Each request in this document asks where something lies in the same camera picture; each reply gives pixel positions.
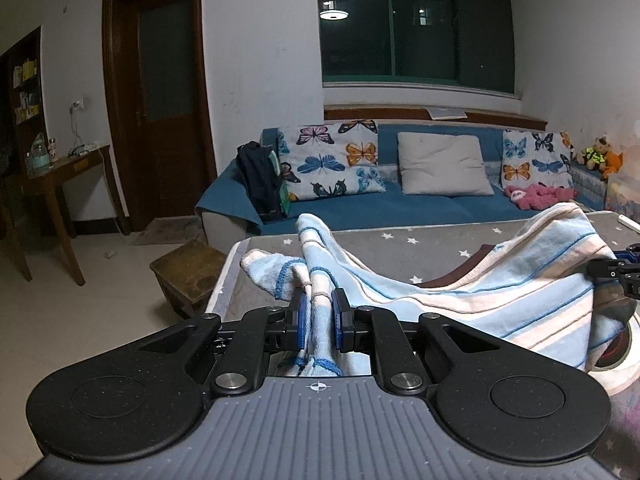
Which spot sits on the white paper sheet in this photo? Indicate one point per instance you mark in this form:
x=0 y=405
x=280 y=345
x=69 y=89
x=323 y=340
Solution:
x=447 y=113

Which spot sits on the white wall socket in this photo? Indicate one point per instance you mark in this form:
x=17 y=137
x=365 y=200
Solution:
x=77 y=105

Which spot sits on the wooden side desk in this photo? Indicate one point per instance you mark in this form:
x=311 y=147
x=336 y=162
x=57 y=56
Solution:
x=65 y=165

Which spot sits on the clear plastic storage box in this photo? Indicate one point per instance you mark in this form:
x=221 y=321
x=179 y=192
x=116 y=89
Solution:
x=622 y=195

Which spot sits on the wooden window ledge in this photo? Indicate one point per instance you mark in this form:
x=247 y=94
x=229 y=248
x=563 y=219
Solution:
x=380 y=112

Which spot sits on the white remote control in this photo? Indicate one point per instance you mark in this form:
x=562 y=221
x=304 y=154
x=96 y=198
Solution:
x=630 y=222

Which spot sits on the grey door mat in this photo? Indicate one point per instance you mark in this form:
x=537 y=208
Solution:
x=170 y=230

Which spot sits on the brown wooden door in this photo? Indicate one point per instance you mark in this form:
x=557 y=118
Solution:
x=165 y=135

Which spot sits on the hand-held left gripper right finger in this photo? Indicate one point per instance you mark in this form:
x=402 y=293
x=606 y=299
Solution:
x=340 y=330

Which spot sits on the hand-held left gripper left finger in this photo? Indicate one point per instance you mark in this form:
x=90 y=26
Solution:
x=300 y=330

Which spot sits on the orange plush toy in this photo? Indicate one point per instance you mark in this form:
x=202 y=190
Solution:
x=614 y=162

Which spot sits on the pink plush toy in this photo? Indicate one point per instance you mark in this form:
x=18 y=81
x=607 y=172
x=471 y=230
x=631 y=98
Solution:
x=537 y=196

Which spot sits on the plain grey pillow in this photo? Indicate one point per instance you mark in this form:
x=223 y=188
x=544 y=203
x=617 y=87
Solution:
x=442 y=165

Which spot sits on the pale green jar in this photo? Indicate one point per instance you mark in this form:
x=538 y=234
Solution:
x=39 y=155

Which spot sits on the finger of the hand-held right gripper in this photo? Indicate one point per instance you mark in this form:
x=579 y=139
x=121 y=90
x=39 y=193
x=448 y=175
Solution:
x=631 y=251
x=610 y=268

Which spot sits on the dark wooden shelf cabinet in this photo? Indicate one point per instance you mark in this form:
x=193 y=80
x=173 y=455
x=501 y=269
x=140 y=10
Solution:
x=22 y=90

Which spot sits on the brown cloth with white trim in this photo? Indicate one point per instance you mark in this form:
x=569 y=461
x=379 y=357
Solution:
x=465 y=267

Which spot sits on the blue sofa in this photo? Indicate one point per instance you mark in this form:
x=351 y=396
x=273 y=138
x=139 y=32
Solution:
x=425 y=207

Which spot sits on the blue white striped garment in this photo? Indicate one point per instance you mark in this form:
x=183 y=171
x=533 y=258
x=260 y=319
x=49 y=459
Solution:
x=450 y=300

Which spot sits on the green framed window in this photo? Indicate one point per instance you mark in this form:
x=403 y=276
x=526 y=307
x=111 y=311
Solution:
x=415 y=25

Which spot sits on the plush bear in yellow vest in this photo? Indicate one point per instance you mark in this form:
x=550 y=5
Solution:
x=595 y=155

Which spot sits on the dark jacket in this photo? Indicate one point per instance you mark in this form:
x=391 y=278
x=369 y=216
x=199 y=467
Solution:
x=255 y=180

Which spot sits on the butterfly print pillow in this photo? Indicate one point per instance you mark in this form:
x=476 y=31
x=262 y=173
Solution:
x=325 y=160
x=535 y=160

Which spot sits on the round black heater plate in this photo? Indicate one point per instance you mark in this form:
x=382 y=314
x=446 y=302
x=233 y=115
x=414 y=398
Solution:
x=620 y=355

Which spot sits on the low wooden stool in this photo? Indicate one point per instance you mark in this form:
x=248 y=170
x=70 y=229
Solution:
x=190 y=265

